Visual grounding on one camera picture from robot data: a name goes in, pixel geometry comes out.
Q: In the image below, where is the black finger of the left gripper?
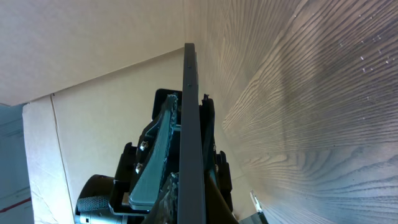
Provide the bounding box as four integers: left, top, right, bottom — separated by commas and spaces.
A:
199, 94, 218, 185
129, 93, 178, 210

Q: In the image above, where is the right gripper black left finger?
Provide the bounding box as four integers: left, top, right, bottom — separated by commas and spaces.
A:
149, 172, 179, 224

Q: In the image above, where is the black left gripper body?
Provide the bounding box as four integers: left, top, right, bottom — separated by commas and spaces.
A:
108, 88, 234, 224

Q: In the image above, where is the Galaxy smartphone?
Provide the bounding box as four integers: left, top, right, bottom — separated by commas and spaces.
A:
177, 43, 206, 224

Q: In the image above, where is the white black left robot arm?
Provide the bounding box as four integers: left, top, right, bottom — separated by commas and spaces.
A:
75, 89, 237, 223

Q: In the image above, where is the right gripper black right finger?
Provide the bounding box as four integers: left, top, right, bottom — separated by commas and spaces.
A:
204, 174, 238, 224

